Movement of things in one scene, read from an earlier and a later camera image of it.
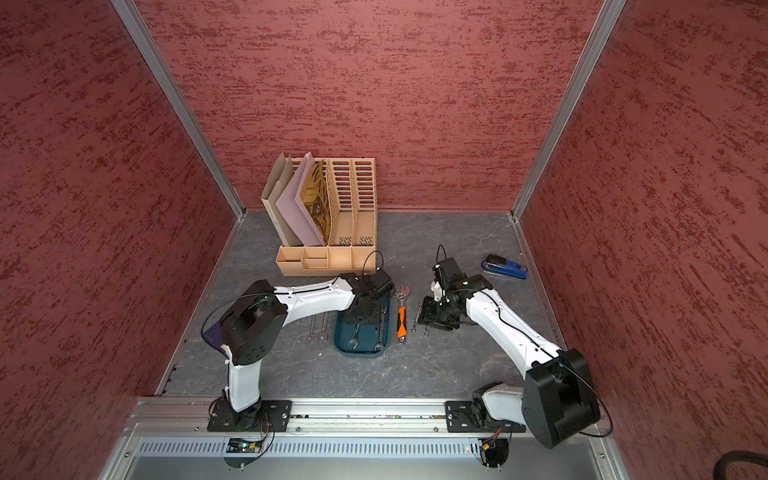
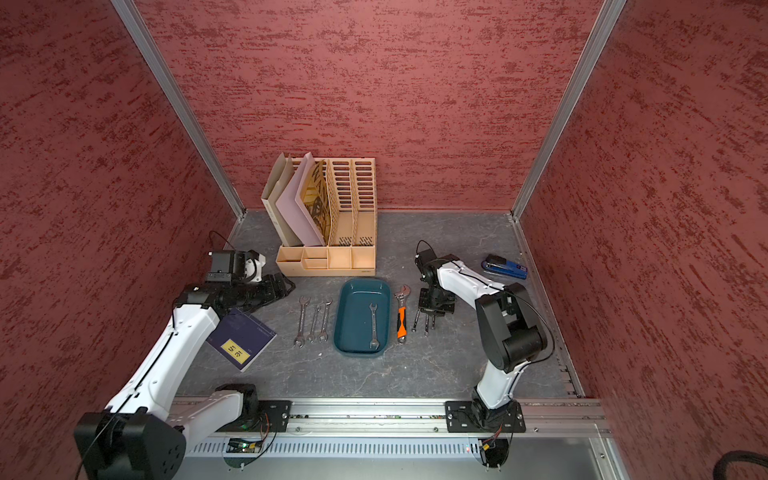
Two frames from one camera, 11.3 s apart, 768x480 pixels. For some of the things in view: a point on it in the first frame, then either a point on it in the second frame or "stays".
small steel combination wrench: (416, 318) stays
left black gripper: (377, 314) → (271, 293)
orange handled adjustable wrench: (402, 321) stays
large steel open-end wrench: (324, 328) stays
